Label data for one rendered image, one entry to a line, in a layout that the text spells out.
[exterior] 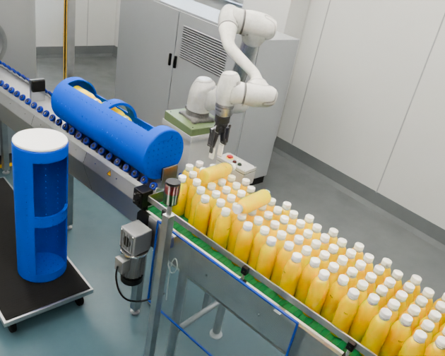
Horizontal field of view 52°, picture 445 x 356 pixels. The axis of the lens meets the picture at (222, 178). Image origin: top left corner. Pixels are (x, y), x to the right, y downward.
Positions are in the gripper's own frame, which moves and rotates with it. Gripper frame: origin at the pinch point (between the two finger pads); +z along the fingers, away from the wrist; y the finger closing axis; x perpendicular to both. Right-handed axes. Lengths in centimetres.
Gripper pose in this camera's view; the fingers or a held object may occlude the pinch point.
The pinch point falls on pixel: (215, 152)
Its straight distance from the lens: 233.0
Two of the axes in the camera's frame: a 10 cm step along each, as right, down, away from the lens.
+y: -6.6, 2.5, -7.1
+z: -1.7, 8.7, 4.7
